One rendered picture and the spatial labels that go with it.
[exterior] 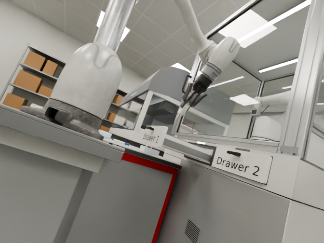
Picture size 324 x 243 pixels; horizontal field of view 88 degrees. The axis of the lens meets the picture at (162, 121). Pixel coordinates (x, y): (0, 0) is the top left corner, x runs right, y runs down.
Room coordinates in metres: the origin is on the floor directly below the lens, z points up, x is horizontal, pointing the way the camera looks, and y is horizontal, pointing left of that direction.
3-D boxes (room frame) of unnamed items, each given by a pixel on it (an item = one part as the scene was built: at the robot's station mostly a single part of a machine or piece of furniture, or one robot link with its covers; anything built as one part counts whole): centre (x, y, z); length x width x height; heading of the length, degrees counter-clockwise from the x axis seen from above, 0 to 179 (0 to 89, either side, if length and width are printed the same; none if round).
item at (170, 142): (1.03, -0.17, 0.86); 0.40 x 0.26 x 0.06; 112
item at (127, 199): (1.34, 0.16, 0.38); 0.62 x 0.58 x 0.76; 22
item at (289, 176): (1.22, -0.74, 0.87); 1.02 x 0.95 x 0.14; 22
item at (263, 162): (0.78, -0.39, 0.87); 0.29 x 0.02 x 0.11; 22
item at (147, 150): (1.26, 0.02, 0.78); 0.12 x 0.08 x 0.04; 117
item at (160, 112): (2.79, 0.05, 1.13); 1.78 x 1.14 x 0.45; 22
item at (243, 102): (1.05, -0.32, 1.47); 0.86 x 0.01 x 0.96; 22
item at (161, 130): (0.95, 0.02, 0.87); 0.29 x 0.02 x 0.11; 22
